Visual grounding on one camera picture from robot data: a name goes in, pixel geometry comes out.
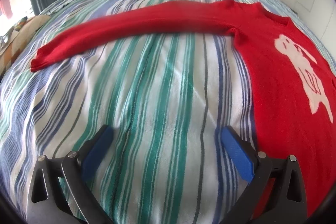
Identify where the red knit sweater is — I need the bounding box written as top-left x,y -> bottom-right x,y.
31,0 -> 335,216

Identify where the striped bed cover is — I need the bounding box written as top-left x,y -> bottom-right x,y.
1,0 -> 335,223

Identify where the patterned cushion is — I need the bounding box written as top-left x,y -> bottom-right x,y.
1,15 -> 51,77

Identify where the white wardrobe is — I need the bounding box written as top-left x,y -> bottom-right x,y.
295,0 -> 335,48

